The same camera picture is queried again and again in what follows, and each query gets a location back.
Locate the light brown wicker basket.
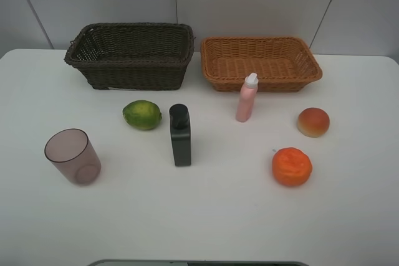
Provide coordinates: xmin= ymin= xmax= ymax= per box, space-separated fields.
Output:
xmin=200 ymin=37 xmax=322 ymax=92

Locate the translucent purple plastic cup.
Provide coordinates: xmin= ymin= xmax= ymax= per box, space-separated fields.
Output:
xmin=44 ymin=128 xmax=102 ymax=186

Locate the green lime fruit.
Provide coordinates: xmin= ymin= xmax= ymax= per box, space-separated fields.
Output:
xmin=122 ymin=100 xmax=162 ymax=130

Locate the orange tangerine fruit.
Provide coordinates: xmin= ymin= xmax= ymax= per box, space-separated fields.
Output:
xmin=272 ymin=147 xmax=313 ymax=187

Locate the dark brown wicker basket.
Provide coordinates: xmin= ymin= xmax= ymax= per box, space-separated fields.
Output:
xmin=64 ymin=22 xmax=195 ymax=90

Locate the red yellow peach fruit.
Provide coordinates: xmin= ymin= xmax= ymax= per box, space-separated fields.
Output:
xmin=297 ymin=107 xmax=330 ymax=138

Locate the black pump bottle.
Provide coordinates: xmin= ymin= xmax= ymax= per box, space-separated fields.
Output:
xmin=169 ymin=103 xmax=191 ymax=167

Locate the pink lotion bottle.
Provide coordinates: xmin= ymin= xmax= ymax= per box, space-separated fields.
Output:
xmin=236 ymin=73 xmax=259 ymax=123

